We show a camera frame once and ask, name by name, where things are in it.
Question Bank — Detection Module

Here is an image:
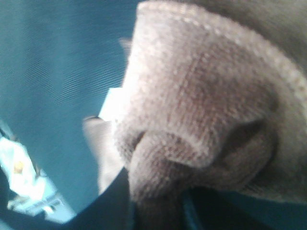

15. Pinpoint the brown microfiber towel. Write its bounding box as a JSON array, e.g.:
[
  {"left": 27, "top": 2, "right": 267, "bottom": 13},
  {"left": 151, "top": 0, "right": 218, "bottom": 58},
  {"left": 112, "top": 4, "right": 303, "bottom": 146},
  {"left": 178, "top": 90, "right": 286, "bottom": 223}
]
[{"left": 83, "top": 0, "right": 307, "bottom": 230}]

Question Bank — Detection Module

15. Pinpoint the black table cloth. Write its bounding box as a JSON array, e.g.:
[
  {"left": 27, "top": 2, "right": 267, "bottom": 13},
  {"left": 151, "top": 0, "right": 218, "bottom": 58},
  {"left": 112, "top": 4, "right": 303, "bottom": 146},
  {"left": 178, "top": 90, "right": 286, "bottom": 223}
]
[{"left": 0, "top": 0, "right": 307, "bottom": 230}]

